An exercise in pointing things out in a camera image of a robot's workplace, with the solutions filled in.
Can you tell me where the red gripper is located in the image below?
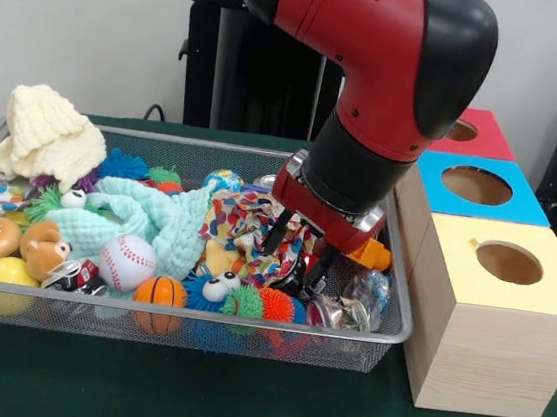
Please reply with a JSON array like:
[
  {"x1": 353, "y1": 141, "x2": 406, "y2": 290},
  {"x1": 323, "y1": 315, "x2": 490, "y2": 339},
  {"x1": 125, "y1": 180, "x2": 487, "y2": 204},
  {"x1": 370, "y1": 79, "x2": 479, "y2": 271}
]
[{"x1": 257, "y1": 147, "x2": 395, "y2": 306}]

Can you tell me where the polka dot paper napkin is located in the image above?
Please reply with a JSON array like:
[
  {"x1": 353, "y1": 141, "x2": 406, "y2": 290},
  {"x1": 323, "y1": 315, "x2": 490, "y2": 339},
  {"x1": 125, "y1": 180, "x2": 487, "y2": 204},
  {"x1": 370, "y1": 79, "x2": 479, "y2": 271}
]
[{"x1": 193, "y1": 184, "x2": 334, "y2": 295}]

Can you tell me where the light blue muslin cloth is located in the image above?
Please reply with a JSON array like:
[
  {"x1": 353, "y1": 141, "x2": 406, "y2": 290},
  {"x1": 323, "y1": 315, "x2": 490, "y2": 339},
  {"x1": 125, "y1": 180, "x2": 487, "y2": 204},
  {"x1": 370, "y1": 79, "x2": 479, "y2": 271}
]
[{"x1": 40, "y1": 162, "x2": 217, "y2": 285}]

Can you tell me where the cream muslin cloth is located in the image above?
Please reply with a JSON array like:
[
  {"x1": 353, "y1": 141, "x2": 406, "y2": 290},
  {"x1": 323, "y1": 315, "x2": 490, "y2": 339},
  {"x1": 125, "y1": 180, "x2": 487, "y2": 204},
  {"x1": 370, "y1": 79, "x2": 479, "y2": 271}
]
[{"x1": 0, "y1": 79, "x2": 114, "y2": 198}]

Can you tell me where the silver mesh bin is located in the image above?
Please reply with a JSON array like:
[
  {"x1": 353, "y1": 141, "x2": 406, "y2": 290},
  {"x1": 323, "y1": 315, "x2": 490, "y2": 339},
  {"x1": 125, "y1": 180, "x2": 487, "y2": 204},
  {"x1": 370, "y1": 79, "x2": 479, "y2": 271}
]
[{"x1": 0, "y1": 110, "x2": 433, "y2": 376}]

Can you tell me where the wooden box with three holes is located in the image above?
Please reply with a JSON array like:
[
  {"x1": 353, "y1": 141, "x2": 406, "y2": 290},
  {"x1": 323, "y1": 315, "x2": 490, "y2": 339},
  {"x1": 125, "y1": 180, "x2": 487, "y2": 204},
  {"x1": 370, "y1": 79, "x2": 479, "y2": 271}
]
[{"x1": 369, "y1": 99, "x2": 557, "y2": 417}]

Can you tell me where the orange plastic toy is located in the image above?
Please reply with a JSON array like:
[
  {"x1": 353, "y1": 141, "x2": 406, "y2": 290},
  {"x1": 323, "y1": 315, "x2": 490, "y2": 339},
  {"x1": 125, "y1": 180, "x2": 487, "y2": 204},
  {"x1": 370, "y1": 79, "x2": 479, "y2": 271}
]
[{"x1": 346, "y1": 235, "x2": 396, "y2": 275}]

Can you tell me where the crushed clear water bottle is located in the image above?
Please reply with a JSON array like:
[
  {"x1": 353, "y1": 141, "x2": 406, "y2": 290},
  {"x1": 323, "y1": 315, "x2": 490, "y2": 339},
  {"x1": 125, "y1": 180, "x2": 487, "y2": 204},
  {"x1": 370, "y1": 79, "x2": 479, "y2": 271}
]
[{"x1": 339, "y1": 266, "x2": 394, "y2": 331}]

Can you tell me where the blue spiky ball with eyes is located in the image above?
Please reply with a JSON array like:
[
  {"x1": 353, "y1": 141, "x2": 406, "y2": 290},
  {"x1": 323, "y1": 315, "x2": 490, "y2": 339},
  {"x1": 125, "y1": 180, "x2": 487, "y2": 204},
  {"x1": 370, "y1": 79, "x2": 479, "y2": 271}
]
[{"x1": 179, "y1": 262, "x2": 243, "y2": 316}]

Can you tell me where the small orange basketball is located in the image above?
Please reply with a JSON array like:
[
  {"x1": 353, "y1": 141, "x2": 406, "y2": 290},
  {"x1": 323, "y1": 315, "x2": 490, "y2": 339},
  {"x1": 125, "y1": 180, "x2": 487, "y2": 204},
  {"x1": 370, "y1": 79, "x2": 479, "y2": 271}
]
[{"x1": 129, "y1": 272, "x2": 190, "y2": 337}]

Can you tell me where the small white baseball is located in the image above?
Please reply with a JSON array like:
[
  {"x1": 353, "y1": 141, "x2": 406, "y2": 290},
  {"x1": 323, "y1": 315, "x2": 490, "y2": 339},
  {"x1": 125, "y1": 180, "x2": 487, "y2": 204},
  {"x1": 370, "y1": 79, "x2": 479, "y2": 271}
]
[{"x1": 95, "y1": 232, "x2": 161, "y2": 296}]

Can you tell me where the brown monkey plush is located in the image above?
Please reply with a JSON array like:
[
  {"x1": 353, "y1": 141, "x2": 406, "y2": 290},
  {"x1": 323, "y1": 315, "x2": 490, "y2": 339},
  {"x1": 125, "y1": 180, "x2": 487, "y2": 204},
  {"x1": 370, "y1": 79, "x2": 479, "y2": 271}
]
[{"x1": 16, "y1": 218, "x2": 75, "y2": 286}]

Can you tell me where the black cable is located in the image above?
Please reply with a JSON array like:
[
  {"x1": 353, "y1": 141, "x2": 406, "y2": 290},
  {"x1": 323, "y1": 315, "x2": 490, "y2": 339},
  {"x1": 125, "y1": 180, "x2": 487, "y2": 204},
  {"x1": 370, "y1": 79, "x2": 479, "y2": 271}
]
[{"x1": 142, "y1": 101, "x2": 170, "y2": 124}]

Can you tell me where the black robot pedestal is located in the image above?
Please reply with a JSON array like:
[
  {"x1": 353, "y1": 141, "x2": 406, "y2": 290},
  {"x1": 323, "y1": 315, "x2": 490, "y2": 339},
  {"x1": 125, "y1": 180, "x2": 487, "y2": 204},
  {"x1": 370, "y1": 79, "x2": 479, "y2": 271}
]
[{"x1": 160, "y1": 0, "x2": 354, "y2": 145}]

